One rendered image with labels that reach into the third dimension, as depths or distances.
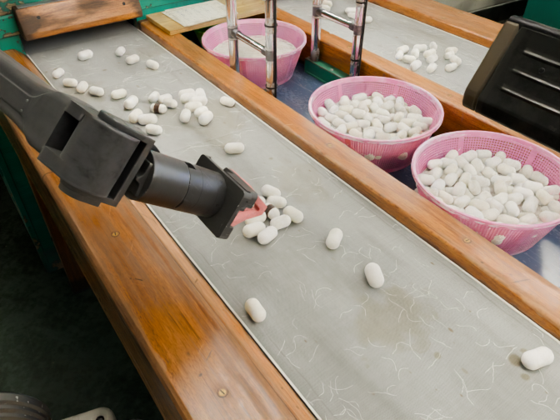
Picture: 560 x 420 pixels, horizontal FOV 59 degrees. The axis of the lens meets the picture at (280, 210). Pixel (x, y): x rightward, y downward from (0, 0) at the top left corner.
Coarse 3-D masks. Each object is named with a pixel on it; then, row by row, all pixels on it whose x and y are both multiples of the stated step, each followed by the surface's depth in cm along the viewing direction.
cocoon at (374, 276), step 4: (368, 264) 68; (372, 264) 67; (376, 264) 68; (368, 268) 67; (372, 268) 67; (376, 268) 67; (380, 268) 68; (368, 272) 67; (372, 272) 66; (376, 272) 66; (380, 272) 66; (368, 276) 67; (372, 276) 66; (376, 276) 66; (380, 276) 66; (368, 280) 66; (372, 280) 66; (376, 280) 66; (380, 280) 66; (372, 284) 66; (376, 284) 66; (380, 284) 66
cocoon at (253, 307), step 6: (252, 300) 63; (246, 306) 63; (252, 306) 62; (258, 306) 62; (252, 312) 62; (258, 312) 62; (264, 312) 62; (252, 318) 62; (258, 318) 62; (264, 318) 62
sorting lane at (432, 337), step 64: (64, 64) 121; (128, 64) 121; (192, 128) 98; (256, 128) 98; (320, 192) 83; (192, 256) 72; (256, 256) 72; (320, 256) 72; (384, 256) 72; (320, 320) 63; (384, 320) 63; (448, 320) 63; (512, 320) 63; (320, 384) 56; (384, 384) 56; (448, 384) 56; (512, 384) 56
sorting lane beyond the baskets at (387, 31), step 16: (288, 0) 158; (304, 0) 158; (336, 0) 158; (352, 0) 158; (304, 16) 147; (384, 16) 147; (400, 16) 147; (336, 32) 137; (352, 32) 137; (368, 32) 137; (384, 32) 137; (400, 32) 137; (416, 32) 137; (432, 32) 137; (448, 32) 137; (368, 48) 129; (384, 48) 129; (464, 48) 129; (480, 48) 129; (400, 64) 121; (464, 64) 121; (432, 80) 115; (448, 80) 115; (464, 80) 115
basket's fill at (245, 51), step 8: (256, 40) 134; (264, 40) 135; (216, 48) 132; (224, 48) 130; (240, 48) 129; (248, 48) 131; (280, 48) 132; (288, 48) 130; (240, 56) 126; (248, 56) 126; (256, 56) 126; (264, 56) 127
